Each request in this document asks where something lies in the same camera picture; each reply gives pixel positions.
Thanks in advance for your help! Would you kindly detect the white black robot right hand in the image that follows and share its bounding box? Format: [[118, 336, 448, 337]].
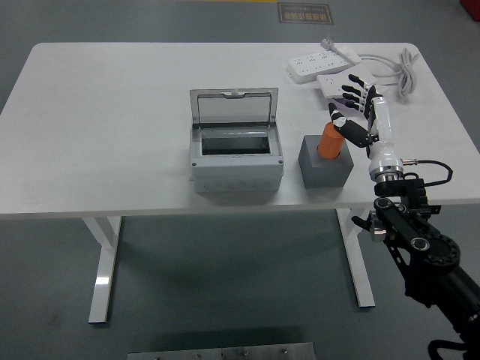
[[328, 73, 405, 177]]

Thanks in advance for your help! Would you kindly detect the orange cylindrical battery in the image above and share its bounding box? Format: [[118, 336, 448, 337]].
[[316, 121, 344, 159]]

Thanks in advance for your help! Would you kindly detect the transparent hinged box lid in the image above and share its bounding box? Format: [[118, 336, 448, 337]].
[[189, 87, 280, 131]]

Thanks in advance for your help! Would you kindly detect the grey plastic electrical box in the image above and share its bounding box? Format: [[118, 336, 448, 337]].
[[189, 125, 285, 195]]

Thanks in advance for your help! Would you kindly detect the red box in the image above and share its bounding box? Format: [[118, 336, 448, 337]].
[[459, 0, 480, 22]]

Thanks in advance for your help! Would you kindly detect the grey block with round hole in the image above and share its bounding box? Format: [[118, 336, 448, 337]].
[[298, 133, 356, 190]]

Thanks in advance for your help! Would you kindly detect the purple round bowl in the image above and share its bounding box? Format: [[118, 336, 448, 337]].
[[329, 96, 361, 112]]

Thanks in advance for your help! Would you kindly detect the short white power strip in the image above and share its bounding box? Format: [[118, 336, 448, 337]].
[[316, 70, 377, 101]]

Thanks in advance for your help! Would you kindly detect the white power plug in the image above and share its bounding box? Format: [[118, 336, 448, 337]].
[[319, 34, 362, 64]]

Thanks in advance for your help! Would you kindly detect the long white power strip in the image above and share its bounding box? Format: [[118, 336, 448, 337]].
[[286, 51, 357, 84]]

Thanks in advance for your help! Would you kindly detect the white table leg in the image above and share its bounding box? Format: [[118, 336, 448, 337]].
[[335, 208, 376, 309], [81, 216, 123, 324]]

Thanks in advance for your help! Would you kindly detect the brown floor sign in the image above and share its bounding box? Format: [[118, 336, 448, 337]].
[[277, 1, 335, 26]]

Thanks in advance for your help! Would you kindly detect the grey metal plate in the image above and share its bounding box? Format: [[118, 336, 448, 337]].
[[127, 341, 317, 360]]

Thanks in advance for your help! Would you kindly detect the white coiled power cable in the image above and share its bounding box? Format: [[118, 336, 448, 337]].
[[358, 47, 421, 102]]

